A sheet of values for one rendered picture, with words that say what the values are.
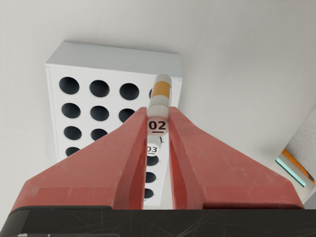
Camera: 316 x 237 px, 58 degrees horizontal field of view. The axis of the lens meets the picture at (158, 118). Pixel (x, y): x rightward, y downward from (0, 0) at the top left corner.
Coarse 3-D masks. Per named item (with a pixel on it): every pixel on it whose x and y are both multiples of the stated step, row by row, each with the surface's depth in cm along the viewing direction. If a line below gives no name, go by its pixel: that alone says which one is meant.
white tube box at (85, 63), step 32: (64, 64) 17; (96, 64) 18; (128, 64) 18; (160, 64) 19; (64, 96) 18; (96, 96) 18; (128, 96) 19; (64, 128) 20; (96, 128) 20; (160, 160) 22; (160, 192) 23
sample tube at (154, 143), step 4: (148, 136) 20; (152, 136) 20; (156, 136) 20; (148, 140) 19; (152, 140) 19; (156, 140) 20; (148, 144) 19; (152, 144) 19; (156, 144) 19; (160, 144) 20; (148, 148) 19; (152, 148) 19; (156, 148) 19; (160, 148) 20; (148, 152) 20; (152, 152) 20; (156, 152) 20
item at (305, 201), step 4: (312, 192) 18; (308, 196) 18; (312, 196) 17; (304, 200) 18; (308, 200) 18; (312, 200) 17; (304, 204) 18; (308, 204) 18; (312, 204) 17; (308, 208) 17; (312, 208) 17
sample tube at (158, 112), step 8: (160, 80) 16; (168, 80) 16; (152, 88) 15; (160, 88) 15; (168, 88) 15; (152, 96) 14; (160, 96) 14; (168, 96) 14; (152, 104) 13; (160, 104) 13; (168, 104) 14; (152, 112) 13; (160, 112) 13; (168, 112) 13; (152, 120) 13; (160, 120) 13; (168, 120) 13; (152, 128) 13; (160, 128) 13; (168, 128) 13
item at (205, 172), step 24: (192, 144) 8; (216, 144) 8; (192, 168) 6; (216, 168) 6; (240, 168) 6; (264, 168) 6; (192, 192) 6; (216, 192) 5; (240, 192) 5; (264, 192) 5; (288, 192) 5
